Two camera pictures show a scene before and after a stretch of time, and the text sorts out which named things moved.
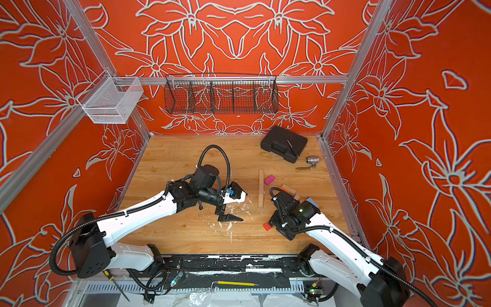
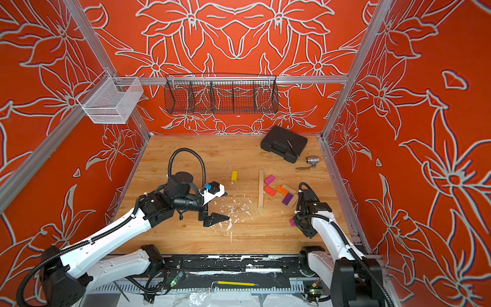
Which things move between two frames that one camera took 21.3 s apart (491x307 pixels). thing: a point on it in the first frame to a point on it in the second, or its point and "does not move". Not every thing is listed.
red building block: x=266 y=226 to x=270 y=190
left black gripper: x=221 y=210 to x=211 y=220
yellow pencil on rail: x=238 y=283 does not move
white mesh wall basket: x=110 y=100 does not move
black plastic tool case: x=284 y=143 does not move
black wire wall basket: x=215 y=93 does not move
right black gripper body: x=282 y=224 to x=305 y=226
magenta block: x=269 y=179 does not move
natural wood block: x=261 y=201 does not move
